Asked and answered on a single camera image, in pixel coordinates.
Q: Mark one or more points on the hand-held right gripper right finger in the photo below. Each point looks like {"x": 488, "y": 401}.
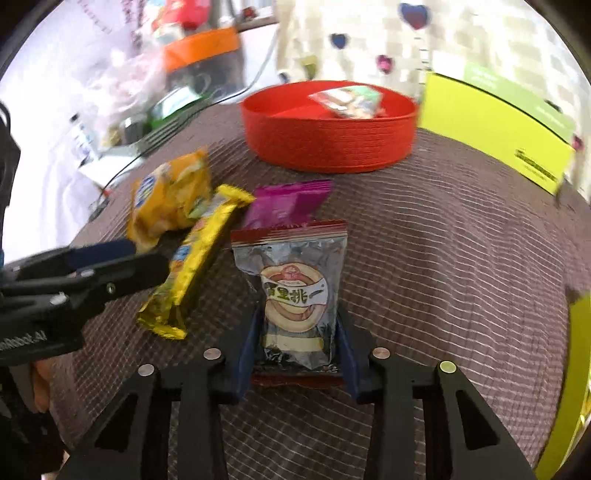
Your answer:
{"x": 347, "y": 360}

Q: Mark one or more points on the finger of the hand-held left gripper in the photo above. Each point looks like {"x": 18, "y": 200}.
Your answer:
{"x": 129, "y": 274}
{"x": 101, "y": 251}

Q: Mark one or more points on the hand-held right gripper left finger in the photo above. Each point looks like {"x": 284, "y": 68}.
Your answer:
{"x": 244, "y": 350}

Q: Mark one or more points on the gold snack bar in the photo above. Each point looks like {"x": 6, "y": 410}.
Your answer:
{"x": 194, "y": 263}

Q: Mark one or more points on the person's left forearm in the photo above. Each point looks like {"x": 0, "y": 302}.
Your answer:
{"x": 41, "y": 387}

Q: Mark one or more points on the orange yellow snack packet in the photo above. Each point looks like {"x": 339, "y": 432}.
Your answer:
{"x": 166, "y": 198}

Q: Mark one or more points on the brown striped tablecloth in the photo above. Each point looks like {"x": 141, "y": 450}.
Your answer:
{"x": 438, "y": 258}

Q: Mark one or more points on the purple snack packet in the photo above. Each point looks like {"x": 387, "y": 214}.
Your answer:
{"x": 286, "y": 205}

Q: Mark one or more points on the clear plastic bag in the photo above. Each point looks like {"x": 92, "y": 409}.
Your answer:
{"x": 124, "y": 87}

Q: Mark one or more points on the red woven plastic basket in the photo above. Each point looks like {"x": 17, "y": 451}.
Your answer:
{"x": 323, "y": 143}

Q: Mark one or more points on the orange lidded container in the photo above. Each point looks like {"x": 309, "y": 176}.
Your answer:
{"x": 203, "y": 50}

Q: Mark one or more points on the clear mixed snack packet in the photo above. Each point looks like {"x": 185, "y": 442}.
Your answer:
{"x": 346, "y": 104}

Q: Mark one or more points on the lime green cardboard box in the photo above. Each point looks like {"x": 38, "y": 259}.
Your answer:
{"x": 498, "y": 124}

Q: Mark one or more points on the white curtain with hearts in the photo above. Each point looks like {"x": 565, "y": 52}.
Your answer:
{"x": 461, "y": 41}

